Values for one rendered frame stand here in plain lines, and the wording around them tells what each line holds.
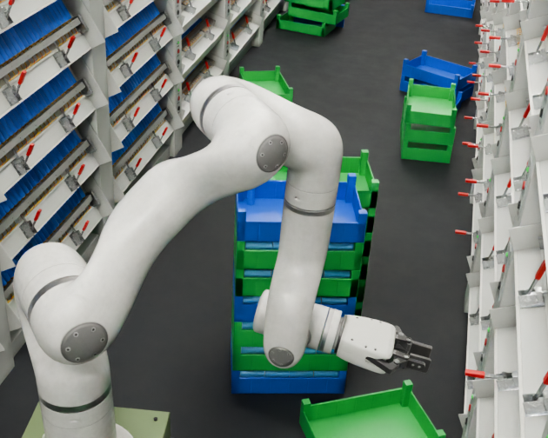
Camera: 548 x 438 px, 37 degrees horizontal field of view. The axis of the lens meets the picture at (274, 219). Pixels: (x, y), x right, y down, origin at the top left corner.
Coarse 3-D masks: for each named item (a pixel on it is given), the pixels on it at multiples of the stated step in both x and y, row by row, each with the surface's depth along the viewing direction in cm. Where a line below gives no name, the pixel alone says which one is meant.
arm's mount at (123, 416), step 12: (36, 408) 156; (120, 408) 157; (132, 408) 157; (36, 420) 154; (120, 420) 155; (132, 420) 155; (144, 420) 155; (156, 420) 155; (168, 420) 156; (24, 432) 151; (36, 432) 152; (132, 432) 152; (144, 432) 152; (156, 432) 153; (168, 432) 157
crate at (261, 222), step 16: (352, 176) 203; (256, 192) 206; (272, 192) 206; (352, 192) 205; (240, 208) 187; (256, 208) 202; (272, 208) 203; (336, 208) 204; (352, 208) 205; (240, 224) 187; (256, 224) 187; (272, 224) 188; (336, 224) 189; (352, 224) 189; (240, 240) 189; (256, 240) 190; (272, 240) 190; (336, 240) 191; (352, 240) 191
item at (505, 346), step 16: (496, 320) 165; (512, 320) 164; (496, 336) 164; (512, 336) 162; (496, 352) 160; (512, 352) 158; (496, 368) 156; (512, 368) 154; (496, 384) 152; (496, 400) 148; (512, 400) 147; (496, 416) 145; (512, 416) 143; (496, 432) 141; (512, 432) 140
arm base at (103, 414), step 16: (112, 400) 138; (48, 416) 133; (64, 416) 131; (80, 416) 132; (96, 416) 134; (112, 416) 139; (48, 432) 136; (64, 432) 134; (80, 432) 134; (96, 432) 135; (112, 432) 140; (128, 432) 151
